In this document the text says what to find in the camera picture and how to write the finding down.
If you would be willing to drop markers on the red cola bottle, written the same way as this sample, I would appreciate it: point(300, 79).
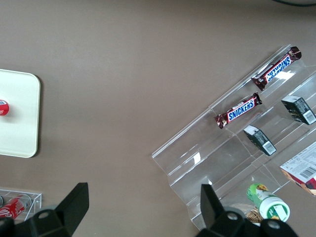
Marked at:
point(13, 207)

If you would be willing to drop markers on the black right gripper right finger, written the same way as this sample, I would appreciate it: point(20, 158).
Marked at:
point(209, 207)

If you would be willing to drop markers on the brown Snickers bar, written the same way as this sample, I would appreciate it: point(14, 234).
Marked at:
point(277, 67)
point(238, 111)

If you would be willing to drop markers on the brown table cover sheet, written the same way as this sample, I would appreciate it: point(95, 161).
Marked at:
point(123, 74)

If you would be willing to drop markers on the clear acrylic bottle rack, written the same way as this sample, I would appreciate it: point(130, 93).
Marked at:
point(34, 202)

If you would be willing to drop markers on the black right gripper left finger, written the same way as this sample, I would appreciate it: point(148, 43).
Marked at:
point(74, 205)

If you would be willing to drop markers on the light wicker basket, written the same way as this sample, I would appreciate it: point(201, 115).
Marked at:
point(253, 216)

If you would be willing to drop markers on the clear acrylic stepped display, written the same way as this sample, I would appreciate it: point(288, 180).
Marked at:
point(197, 160)

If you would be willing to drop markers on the small black carton box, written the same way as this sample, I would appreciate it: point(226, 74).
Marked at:
point(297, 109)
point(259, 139)

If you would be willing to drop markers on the white and red carton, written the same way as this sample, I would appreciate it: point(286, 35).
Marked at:
point(301, 168)

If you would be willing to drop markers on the red and white yogurt cup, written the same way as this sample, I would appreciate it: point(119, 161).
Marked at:
point(3, 107)

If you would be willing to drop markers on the cream plastic tray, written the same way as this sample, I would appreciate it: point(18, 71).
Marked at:
point(19, 128)

